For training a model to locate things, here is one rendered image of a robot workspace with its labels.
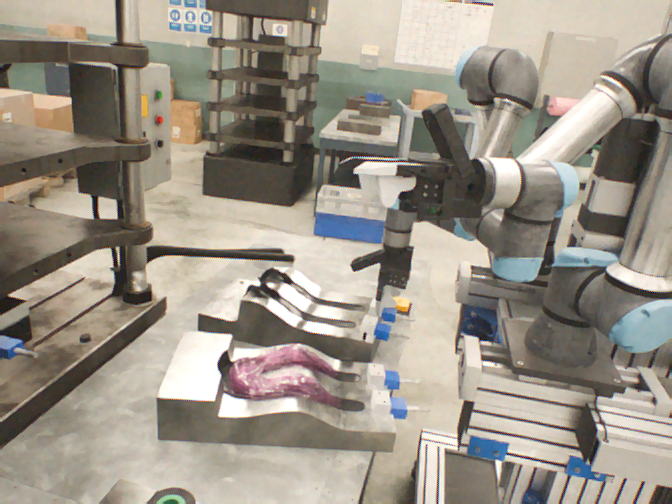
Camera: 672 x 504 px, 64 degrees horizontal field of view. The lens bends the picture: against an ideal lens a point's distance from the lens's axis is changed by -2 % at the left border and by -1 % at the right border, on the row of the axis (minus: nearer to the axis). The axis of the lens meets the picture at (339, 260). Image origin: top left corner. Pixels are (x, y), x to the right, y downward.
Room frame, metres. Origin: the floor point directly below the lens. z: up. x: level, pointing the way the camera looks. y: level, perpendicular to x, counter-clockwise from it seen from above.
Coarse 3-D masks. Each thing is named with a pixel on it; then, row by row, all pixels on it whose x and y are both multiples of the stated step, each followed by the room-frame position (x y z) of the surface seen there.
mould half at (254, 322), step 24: (240, 288) 1.50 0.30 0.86; (288, 288) 1.42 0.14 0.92; (312, 288) 1.49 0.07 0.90; (216, 312) 1.33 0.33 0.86; (240, 312) 1.29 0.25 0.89; (264, 312) 1.28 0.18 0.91; (288, 312) 1.31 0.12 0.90; (312, 312) 1.36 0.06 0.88; (336, 312) 1.37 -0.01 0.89; (360, 312) 1.38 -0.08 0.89; (240, 336) 1.29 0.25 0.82; (264, 336) 1.28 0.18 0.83; (288, 336) 1.26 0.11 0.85; (312, 336) 1.25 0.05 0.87; (336, 336) 1.24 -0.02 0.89; (360, 336) 1.24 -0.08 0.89; (360, 360) 1.22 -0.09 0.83
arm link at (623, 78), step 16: (640, 48) 0.99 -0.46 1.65; (624, 64) 0.99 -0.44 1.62; (640, 64) 0.97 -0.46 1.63; (608, 80) 0.99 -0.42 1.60; (624, 80) 0.97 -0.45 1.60; (640, 80) 0.97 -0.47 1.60; (592, 96) 0.99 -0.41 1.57; (608, 96) 0.98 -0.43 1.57; (624, 96) 0.97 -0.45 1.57; (640, 96) 0.97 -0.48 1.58; (576, 112) 0.98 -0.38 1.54; (592, 112) 0.97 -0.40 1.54; (608, 112) 0.97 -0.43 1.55; (624, 112) 0.98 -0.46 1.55; (560, 128) 0.97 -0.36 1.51; (576, 128) 0.96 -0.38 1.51; (592, 128) 0.96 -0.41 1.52; (608, 128) 0.97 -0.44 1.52; (544, 144) 0.96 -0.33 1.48; (560, 144) 0.95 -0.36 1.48; (576, 144) 0.95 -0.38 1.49; (592, 144) 0.97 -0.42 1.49; (560, 160) 0.94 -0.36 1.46; (464, 224) 0.93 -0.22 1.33
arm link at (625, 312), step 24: (648, 72) 0.95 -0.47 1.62; (648, 96) 0.96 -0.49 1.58; (648, 192) 0.89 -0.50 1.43; (648, 216) 0.88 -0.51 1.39; (648, 240) 0.87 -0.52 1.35; (624, 264) 0.89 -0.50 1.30; (648, 264) 0.86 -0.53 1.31; (600, 288) 0.92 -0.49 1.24; (624, 288) 0.87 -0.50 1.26; (648, 288) 0.85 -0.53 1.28; (600, 312) 0.89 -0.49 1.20; (624, 312) 0.85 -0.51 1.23; (648, 312) 0.83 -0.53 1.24; (624, 336) 0.83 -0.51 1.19; (648, 336) 0.84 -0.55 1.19
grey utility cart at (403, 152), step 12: (408, 108) 7.43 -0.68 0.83; (408, 120) 6.96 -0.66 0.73; (456, 120) 6.97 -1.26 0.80; (468, 120) 6.97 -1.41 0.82; (408, 132) 6.96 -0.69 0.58; (468, 132) 7.39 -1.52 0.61; (408, 144) 6.96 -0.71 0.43; (468, 144) 7.39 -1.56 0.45; (396, 156) 7.36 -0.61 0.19; (408, 156) 7.42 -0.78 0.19; (420, 156) 7.44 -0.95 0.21
